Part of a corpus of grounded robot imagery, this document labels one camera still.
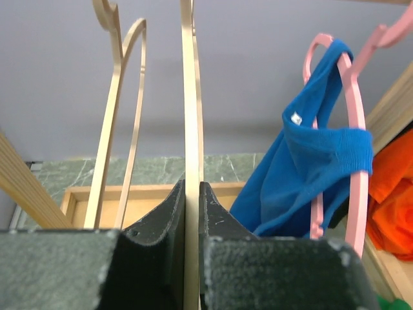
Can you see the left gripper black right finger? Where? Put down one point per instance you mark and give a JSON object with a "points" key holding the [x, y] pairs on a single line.
{"points": [[220, 268]]}

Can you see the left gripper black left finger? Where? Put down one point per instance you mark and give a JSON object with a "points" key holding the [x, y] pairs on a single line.
{"points": [[146, 271]]}

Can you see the green tank top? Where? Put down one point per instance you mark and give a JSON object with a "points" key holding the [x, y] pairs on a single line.
{"points": [[396, 304]]}

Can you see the blue tank top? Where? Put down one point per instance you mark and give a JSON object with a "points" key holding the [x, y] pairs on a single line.
{"points": [[307, 159]]}

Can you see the black t-shirt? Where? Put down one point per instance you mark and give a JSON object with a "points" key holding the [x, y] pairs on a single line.
{"points": [[336, 219]]}

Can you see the wooden clothes rack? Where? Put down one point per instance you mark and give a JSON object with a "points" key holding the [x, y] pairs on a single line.
{"points": [[389, 120], [95, 207]]}

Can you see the orange t-shirt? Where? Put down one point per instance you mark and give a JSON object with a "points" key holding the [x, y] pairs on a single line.
{"points": [[389, 218]]}

